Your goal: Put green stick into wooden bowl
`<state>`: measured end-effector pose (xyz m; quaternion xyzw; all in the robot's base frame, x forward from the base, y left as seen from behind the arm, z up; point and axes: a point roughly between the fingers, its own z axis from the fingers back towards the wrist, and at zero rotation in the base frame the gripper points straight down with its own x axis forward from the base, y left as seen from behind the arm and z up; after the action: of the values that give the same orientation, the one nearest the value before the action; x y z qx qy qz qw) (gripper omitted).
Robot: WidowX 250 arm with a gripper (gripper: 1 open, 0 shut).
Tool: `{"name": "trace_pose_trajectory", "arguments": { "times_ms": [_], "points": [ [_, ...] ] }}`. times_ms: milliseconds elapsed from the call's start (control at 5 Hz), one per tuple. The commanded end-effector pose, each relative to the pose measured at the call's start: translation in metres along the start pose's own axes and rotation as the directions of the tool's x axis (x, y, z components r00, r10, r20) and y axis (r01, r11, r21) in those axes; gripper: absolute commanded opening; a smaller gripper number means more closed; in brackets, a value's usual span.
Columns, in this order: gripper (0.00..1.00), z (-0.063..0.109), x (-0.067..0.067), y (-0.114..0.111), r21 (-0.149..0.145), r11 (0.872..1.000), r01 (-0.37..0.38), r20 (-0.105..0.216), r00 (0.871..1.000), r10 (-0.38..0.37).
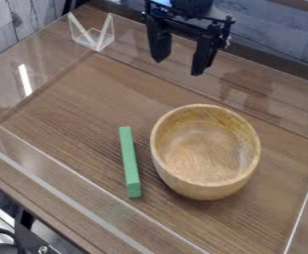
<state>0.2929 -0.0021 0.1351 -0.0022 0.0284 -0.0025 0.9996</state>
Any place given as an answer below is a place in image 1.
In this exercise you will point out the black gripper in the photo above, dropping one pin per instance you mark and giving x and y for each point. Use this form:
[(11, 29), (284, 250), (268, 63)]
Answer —
[(188, 17)]

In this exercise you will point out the round wooden bowl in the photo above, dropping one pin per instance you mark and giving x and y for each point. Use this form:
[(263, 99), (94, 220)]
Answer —
[(205, 150)]

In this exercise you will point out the green rectangular stick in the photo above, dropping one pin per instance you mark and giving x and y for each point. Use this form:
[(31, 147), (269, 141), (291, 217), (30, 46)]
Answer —
[(129, 160)]

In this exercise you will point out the clear acrylic corner bracket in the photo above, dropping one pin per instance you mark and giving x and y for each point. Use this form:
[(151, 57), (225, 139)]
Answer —
[(93, 38)]

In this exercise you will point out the clear acrylic tray wall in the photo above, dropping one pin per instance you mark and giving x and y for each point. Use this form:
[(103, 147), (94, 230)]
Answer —
[(60, 162)]

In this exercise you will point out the black table frame bracket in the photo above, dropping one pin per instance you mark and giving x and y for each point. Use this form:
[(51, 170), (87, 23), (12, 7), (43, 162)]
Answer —
[(30, 243)]

